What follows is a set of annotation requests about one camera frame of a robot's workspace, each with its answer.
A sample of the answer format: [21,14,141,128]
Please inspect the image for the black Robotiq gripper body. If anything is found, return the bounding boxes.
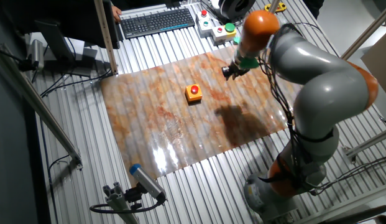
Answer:
[230,62,243,81]

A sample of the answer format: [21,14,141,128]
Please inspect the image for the orange box with red button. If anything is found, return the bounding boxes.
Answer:
[184,83,203,105]

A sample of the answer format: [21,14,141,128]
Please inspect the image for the grey yellow box green button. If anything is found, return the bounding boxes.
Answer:
[210,22,237,47]

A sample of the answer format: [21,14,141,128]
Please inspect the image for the operator bare hand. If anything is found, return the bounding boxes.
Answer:
[111,5,122,24]

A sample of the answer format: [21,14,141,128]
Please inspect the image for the black round device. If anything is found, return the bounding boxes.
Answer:
[211,0,257,22]

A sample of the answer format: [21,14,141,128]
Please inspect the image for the yellow black tool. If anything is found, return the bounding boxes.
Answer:
[264,2,287,13]

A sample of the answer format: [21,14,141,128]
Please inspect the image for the black computer keyboard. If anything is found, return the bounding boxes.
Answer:
[119,7,196,40]

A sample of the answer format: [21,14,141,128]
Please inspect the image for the marble pattern plastic mat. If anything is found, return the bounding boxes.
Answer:
[100,45,301,187]

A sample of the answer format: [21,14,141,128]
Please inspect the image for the person in dark clothes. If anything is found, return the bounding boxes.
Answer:
[303,0,324,19]

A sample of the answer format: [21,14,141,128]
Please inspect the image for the brown cardboard panel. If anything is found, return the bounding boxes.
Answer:
[360,37,386,100]

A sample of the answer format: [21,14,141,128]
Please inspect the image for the black computer monitor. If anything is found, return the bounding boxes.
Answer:
[1,0,121,78]

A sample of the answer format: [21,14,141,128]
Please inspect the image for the long aluminium edge bar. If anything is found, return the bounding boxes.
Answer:
[292,183,386,224]

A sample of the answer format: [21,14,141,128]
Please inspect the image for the long diagonal aluminium bar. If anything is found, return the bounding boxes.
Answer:
[0,43,84,170]

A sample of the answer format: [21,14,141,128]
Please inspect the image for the black cable bundle on arm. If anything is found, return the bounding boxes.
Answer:
[259,23,308,190]

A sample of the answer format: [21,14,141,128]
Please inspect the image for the beige upright frame bar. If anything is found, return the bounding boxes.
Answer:
[93,0,119,77]

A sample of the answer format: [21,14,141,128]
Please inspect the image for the slanted aluminium frame post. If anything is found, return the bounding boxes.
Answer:
[340,2,386,60]

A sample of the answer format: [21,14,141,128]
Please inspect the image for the black monitor cables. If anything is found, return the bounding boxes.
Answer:
[40,68,113,98]

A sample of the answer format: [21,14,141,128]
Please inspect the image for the silver camera with blue cap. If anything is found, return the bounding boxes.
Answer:
[129,163,167,203]

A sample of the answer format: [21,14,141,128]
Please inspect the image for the aluminium frame bar with bracket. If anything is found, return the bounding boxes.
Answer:
[341,127,386,164]

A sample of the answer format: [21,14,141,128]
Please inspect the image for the black cables from robot base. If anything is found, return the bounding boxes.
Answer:
[313,155,386,194]

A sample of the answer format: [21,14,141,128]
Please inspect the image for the aluminium profile camera stand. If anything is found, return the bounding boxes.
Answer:
[102,182,140,224]

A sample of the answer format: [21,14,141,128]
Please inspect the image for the black camera cable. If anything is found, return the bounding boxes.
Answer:
[89,198,165,214]

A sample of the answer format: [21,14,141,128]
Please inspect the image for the silver camera on bracket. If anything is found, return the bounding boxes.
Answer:
[30,39,45,71]

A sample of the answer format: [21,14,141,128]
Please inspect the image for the thin black floor cable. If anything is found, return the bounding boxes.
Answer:
[48,154,71,224]

